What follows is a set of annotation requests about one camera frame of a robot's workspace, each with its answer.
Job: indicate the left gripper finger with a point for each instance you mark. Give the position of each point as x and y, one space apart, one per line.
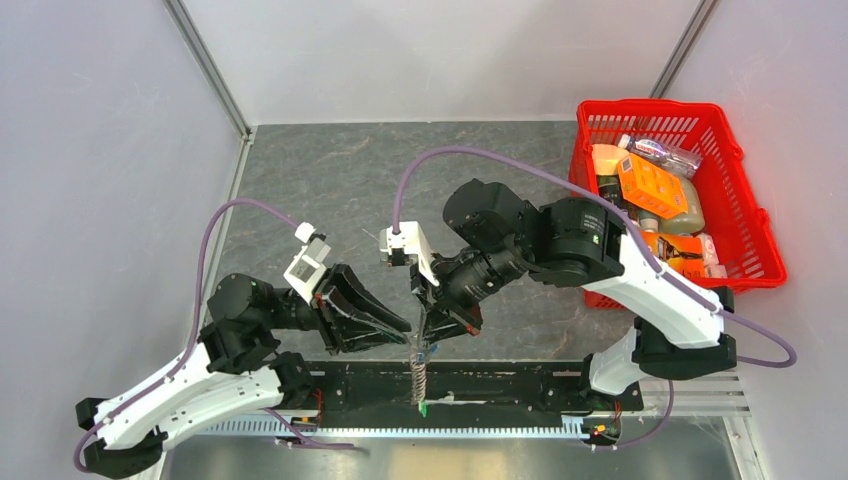
359 336
355 293

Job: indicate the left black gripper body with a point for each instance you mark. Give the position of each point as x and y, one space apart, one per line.
330 314

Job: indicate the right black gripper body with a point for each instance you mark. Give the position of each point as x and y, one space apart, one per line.
465 311

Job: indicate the leopard print wrist strap keyring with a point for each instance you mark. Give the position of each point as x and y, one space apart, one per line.
418 364

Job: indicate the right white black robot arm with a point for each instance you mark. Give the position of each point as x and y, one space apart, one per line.
678 332

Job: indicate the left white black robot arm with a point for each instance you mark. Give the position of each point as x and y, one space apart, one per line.
233 365

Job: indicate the dark green bottle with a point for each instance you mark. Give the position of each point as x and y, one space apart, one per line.
610 189

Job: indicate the yellow sponge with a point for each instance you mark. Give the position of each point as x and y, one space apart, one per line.
606 158

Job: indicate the orange carton box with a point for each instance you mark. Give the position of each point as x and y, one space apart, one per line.
650 187

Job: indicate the orange razor package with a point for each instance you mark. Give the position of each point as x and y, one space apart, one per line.
683 254

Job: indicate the beige soap pouch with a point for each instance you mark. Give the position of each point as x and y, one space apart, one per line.
690 222

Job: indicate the pink white packet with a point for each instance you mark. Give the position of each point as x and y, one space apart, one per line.
712 266

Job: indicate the clear plastic bottle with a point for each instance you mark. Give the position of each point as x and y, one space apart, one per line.
678 161

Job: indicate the red plastic basket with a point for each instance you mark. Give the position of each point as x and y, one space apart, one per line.
740 228

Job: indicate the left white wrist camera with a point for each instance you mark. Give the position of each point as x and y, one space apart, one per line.
307 265

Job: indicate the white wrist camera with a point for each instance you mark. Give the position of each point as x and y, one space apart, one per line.
408 247
307 265

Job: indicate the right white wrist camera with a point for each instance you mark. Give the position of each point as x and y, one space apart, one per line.
408 247

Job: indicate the black mounting base plate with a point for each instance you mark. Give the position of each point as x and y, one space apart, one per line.
461 394

